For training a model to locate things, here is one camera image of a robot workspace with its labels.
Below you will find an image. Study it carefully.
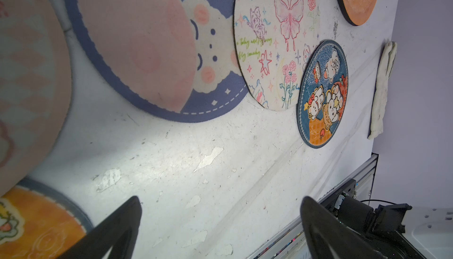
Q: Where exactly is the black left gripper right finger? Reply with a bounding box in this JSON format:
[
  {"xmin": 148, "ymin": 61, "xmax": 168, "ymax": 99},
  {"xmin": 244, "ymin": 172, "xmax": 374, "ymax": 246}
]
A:
[{"xmin": 300, "ymin": 196, "xmax": 385, "ymax": 259}]

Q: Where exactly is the white butterfly round coaster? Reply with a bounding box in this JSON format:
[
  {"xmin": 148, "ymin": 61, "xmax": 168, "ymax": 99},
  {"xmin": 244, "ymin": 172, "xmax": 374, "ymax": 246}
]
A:
[{"xmin": 234, "ymin": 0, "xmax": 320, "ymax": 111}]

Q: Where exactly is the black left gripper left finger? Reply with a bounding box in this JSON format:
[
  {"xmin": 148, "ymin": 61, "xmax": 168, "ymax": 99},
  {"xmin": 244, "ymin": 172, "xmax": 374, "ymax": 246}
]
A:
[{"xmin": 59, "ymin": 196, "xmax": 142, "ymax": 259}]

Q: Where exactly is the blue bears large coaster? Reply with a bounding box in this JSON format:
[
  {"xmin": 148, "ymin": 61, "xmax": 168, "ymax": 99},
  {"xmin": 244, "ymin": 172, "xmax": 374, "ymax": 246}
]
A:
[{"xmin": 296, "ymin": 39, "xmax": 349, "ymax": 149}]

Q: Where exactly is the purple planet round coaster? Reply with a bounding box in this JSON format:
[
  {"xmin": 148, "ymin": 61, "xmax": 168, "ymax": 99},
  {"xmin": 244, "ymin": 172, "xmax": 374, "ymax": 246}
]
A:
[{"xmin": 64, "ymin": 0, "xmax": 248, "ymax": 123}]

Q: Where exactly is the yellow cat round coaster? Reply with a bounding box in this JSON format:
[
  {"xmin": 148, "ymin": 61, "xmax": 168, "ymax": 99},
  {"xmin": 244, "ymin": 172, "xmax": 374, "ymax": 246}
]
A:
[{"xmin": 1, "ymin": 178, "xmax": 94, "ymax": 259}]

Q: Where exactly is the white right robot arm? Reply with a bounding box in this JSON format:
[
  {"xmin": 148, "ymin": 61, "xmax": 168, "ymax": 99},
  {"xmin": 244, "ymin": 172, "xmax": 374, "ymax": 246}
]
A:
[{"xmin": 324, "ymin": 179, "xmax": 453, "ymax": 259}]

